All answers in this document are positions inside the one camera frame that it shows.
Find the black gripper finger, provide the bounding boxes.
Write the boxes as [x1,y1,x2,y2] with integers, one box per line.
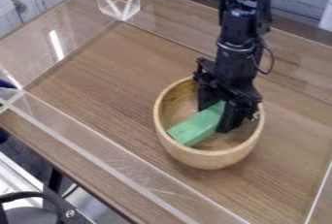
[197,80,221,111]
[217,99,258,133]

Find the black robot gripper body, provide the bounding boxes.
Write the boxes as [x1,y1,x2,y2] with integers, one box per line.
[191,40,265,122]

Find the green rectangular block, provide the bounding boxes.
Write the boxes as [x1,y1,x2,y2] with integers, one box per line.
[166,101,226,147]

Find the brown wooden bowl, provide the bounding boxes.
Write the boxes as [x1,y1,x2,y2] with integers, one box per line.
[153,78,266,170]

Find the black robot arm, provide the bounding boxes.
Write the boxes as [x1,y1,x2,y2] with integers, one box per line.
[194,0,272,133]

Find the clear acrylic tray walls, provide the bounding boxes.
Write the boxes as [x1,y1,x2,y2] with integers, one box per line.
[0,0,332,224]

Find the black table leg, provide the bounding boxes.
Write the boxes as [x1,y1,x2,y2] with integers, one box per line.
[48,169,63,193]

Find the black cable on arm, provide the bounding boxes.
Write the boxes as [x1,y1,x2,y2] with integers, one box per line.
[250,37,276,77]

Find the black metal bracket with screw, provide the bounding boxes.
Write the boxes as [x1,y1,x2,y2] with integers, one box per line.
[42,187,96,224]

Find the black cable lower left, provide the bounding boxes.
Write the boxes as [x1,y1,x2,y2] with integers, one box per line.
[0,191,63,224]

